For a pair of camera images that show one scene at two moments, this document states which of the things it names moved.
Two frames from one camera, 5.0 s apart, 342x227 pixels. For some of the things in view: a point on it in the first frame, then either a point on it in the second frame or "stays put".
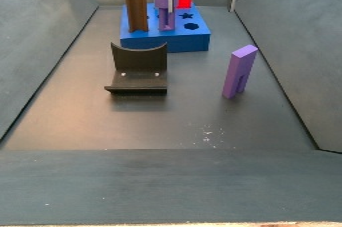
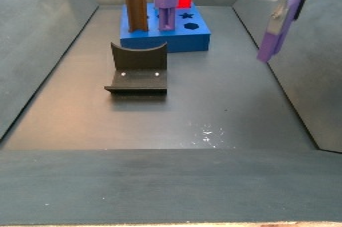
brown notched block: [136, 7] stays put
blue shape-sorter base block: [188, 37] stays put
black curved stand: [140, 71] stays put
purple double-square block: [237, 71] → [271, 41]
